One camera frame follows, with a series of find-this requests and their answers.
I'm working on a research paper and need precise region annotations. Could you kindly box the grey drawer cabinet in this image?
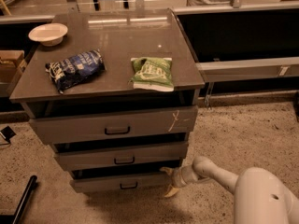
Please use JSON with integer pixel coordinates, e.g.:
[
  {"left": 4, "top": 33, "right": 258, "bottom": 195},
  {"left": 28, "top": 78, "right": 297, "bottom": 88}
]
[{"left": 8, "top": 8, "right": 206, "bottom": 194}]

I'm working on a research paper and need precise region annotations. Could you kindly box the grey bottom drawer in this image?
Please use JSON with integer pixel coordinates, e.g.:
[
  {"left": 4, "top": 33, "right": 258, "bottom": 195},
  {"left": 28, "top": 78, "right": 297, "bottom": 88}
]
[{"left": 70, "top": 163, "right": 170, "bottom": 193}]

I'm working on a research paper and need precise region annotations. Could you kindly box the grey drawer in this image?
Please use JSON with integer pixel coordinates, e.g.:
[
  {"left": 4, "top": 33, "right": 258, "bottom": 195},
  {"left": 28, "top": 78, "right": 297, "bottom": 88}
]
[
  {"left": 29, "top": 105, "right": 198, "bottom": 144},
  {"left": 54, "top": 141, "right": 188, "bottom": 171},
  {"left": 70, "top": 163, "right": 170, "bottom": 193}
]

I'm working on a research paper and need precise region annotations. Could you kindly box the grey metal rail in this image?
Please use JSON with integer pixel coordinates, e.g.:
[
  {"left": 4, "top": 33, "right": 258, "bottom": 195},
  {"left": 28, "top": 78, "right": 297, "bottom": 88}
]
[{"left": 196, "top": 57, "right": 299, "bottom": 82}]

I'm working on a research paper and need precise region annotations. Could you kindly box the blue chip bag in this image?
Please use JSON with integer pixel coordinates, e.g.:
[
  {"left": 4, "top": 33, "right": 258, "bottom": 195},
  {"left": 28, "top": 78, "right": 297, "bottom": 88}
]
[{"left": 45, "top": 49, "right": 106, "bottom": 93}]

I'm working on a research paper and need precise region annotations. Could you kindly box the black bar on floor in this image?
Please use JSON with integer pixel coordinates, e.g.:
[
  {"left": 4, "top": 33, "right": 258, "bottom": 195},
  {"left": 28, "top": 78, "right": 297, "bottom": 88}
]
[{"left": 0, "top": 175, "right": 37, "bottom": 224}]

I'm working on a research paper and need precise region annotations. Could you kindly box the grey top drawer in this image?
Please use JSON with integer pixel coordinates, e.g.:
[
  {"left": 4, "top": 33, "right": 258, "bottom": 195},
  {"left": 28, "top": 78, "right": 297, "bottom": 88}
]
[{"left": 29, "top": 105, "right": 198, "bottom": 144}]

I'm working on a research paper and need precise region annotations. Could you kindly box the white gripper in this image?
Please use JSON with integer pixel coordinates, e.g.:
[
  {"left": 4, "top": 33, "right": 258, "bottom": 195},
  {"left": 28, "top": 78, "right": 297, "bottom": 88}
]
[{"left": 160, "top": 166, "right": 191, "bottom": 198}]

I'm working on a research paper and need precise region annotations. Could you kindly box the white bowl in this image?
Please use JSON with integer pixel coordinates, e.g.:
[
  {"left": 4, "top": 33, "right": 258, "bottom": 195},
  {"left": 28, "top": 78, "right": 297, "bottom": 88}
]
[{"left": 28, "top": 23, "right": 68, "bottom": 47}]

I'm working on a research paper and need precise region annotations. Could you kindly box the grey middle drawer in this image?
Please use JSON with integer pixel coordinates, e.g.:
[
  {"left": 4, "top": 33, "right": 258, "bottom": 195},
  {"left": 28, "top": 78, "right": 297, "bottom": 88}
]
[{"left": 54, "top": 141, "right": 188, "bottom": 171}]

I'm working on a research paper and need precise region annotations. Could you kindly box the small black floor device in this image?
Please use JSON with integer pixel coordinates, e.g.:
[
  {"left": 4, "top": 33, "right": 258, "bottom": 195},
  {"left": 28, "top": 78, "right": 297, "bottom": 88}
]
[{"left": 0, "top": 126, "right": 16, "bottom": 145}]

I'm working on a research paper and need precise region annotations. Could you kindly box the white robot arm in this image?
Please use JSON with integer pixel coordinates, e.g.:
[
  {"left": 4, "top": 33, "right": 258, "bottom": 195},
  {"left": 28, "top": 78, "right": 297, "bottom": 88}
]
[{"left": 161, "top": 156, "right": 299, "bottom": 224}]

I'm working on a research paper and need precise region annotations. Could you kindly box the green chip bag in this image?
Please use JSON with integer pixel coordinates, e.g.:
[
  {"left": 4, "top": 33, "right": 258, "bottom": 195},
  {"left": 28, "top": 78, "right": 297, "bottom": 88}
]
[{"left": 130, "top": 57, "right": 174, "bottom": 92}]

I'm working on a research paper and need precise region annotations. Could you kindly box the cardboard box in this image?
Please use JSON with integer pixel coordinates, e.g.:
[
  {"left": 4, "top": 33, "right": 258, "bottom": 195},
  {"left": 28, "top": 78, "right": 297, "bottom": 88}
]
[{"left": 0, "top": 50, "right": 27, "bottom": 83}]

